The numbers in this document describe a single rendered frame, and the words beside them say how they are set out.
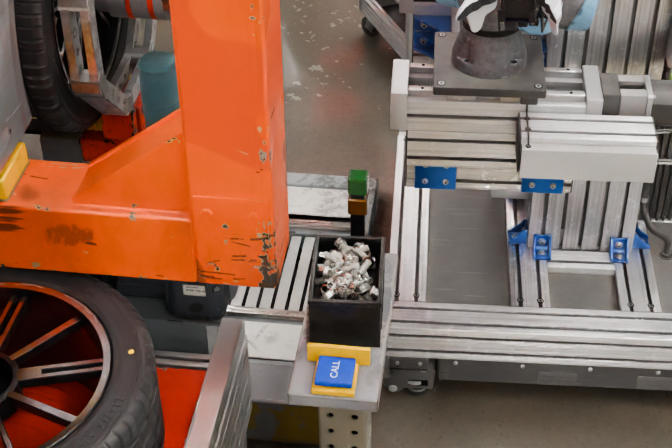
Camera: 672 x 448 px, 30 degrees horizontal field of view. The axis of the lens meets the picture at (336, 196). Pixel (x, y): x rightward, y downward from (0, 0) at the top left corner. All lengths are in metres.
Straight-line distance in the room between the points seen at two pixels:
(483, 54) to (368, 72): 1.62
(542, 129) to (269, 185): 0.58
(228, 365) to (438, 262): 0.72
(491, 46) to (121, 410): 0.99
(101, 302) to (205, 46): 0.61
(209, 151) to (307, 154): 1.46
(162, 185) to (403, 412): 0.89
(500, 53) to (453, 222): 0.73
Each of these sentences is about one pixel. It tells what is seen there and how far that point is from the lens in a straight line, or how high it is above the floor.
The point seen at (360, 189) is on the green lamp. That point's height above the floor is 0.64.
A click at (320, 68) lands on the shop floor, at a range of 4.12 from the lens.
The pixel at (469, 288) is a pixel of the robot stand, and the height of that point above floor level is 0.21.
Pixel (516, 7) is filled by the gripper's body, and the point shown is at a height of 1.20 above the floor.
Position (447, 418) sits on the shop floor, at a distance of 2.93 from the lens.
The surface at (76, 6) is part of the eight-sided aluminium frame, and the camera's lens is 2.57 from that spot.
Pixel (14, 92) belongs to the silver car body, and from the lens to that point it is 2.49.
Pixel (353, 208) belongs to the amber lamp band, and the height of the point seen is 0.59.
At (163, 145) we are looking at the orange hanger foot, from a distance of 2.32.
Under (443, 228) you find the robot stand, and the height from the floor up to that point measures 0.21.
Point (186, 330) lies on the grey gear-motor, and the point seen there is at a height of 0.20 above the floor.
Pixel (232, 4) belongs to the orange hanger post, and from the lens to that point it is 2.11.
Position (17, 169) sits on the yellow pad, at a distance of 2.54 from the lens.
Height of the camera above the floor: 2.14
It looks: 37 degrees down
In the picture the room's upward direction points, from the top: 1 degrees counter-clockwise
